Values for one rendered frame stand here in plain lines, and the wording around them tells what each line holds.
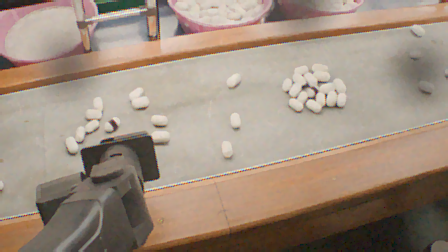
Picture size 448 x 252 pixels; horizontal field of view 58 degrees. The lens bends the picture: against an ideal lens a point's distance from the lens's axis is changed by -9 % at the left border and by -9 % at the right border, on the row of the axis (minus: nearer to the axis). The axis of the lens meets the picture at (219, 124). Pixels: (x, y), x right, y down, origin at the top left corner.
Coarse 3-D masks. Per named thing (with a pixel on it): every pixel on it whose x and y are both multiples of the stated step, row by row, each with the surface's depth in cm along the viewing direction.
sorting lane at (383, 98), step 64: (192, 64) 95; (256, 64) 96; (384, 64) 98; (0, 128) 82; (64, 128) 83; (128, 128) 84; (192, 128) 85; (256, 128) 85; (320, 128) 86; (384, 128) 87; (0, 192) 74
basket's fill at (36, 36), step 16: (32, 16) 105; (48, 16) 106; (64, 16) 106; (16, 32) 102; (32, 32) 101; (48, 32) 100; (64, 32) 101; (16, 48) 97; (32, 48) 98; (48, 48) 98; (64, 48) 98
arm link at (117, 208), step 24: (72, 192) 41; (96, 192) 39; (120, 192) 39; (72, 216) 35; (96, 216) 35; (120, 216) 39; (144, 216) 43; (48, 240) 32; (72, 240) 32; (96, 240) 34; (120, 240) 38; (144, 240) 42
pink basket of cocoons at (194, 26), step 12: (168, 0) 104; (264, 0) 110; (180, 12) 101; (264, 12) 102; (180, 24) 110; (192, 24) 102; (204, 24) 99; (216, 24) 99; (228, 24) 99; (240, 24) 100; (252, 24) 104
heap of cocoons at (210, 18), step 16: (176, 0) 111; (192, 0) 108; (208, 0) 110; (224, 0) 109; (240, 0) 111; (256, 0) 110; (192, 16) 105; (208, 16) 105; (224, 16) 105; (240, 16) 107; (256, 16) 107
